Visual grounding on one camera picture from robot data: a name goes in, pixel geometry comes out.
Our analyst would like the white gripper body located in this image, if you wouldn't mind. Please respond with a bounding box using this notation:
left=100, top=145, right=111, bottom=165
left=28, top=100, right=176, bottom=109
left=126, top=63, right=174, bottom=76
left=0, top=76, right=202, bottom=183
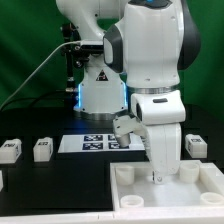
left=113, top=115, right=181, bottom=176

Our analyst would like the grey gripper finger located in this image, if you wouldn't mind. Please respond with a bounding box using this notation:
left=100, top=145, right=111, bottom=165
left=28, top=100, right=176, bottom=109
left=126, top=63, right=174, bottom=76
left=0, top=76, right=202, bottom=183
left=153, top=171, right=164, bottom=184
left=116, top=133, right=131, bottom=147

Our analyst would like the white square tabletop tray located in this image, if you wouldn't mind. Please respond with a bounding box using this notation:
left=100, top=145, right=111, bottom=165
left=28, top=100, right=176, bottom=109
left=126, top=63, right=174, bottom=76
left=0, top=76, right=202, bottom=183
left=110, top=160, right=224, bottom=211

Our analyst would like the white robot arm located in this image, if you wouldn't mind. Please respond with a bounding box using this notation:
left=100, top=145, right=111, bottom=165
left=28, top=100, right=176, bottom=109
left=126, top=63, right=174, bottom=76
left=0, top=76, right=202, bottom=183
left=56, top=0, right=200, bottom=184

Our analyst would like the white sheet with markers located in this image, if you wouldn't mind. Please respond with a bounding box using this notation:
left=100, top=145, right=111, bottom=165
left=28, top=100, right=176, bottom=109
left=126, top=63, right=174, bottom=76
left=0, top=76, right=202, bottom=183
left=58, top=134, right=144, bottom=153

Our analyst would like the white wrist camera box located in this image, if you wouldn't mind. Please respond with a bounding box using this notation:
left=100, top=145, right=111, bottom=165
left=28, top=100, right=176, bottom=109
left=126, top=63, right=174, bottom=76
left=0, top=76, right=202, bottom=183
left=131, top=90, right=186, bottom=126

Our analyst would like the black cable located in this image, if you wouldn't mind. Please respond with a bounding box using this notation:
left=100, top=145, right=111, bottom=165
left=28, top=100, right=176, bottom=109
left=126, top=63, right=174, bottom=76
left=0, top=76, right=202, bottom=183
left=0, top=88, right=75, bottom=113

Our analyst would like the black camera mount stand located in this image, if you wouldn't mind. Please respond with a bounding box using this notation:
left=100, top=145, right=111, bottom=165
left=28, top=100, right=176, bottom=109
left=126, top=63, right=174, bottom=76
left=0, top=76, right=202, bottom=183
left=61, top=23, right=84, bottom=108

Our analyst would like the grey cable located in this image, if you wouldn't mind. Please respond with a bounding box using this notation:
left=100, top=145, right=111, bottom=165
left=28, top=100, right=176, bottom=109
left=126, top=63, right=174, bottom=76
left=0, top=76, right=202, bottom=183
left=0, top=40, right=83, bottom=111

